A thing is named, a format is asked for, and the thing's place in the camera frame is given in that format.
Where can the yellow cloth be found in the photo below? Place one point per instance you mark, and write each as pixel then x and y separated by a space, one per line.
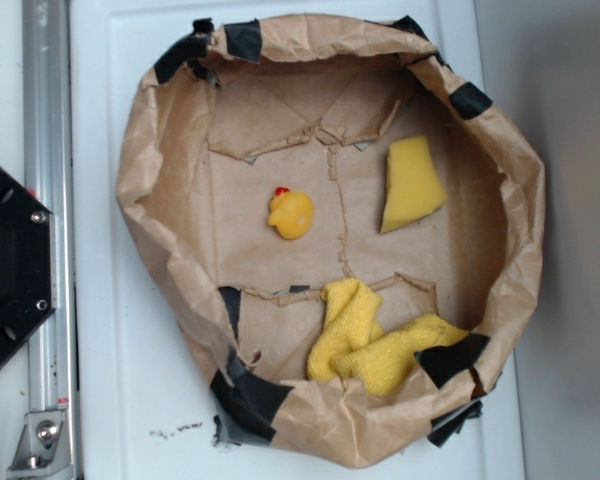
pixel 352 343

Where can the yellow rubber duck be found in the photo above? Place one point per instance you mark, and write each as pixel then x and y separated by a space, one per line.
pixel 291 213

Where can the brown paper bag basin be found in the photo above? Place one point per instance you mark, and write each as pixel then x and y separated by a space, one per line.
pixel 312 102

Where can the yellow sponge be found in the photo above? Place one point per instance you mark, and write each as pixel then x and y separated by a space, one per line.
pixel 413 188

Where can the aluminium extrusion rail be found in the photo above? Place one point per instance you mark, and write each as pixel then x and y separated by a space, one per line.
pixel 52 369

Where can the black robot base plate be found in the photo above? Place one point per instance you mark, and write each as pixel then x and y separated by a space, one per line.
pixel 26 285

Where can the metal corner bracket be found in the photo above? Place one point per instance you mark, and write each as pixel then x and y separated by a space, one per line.
pixel 41 442

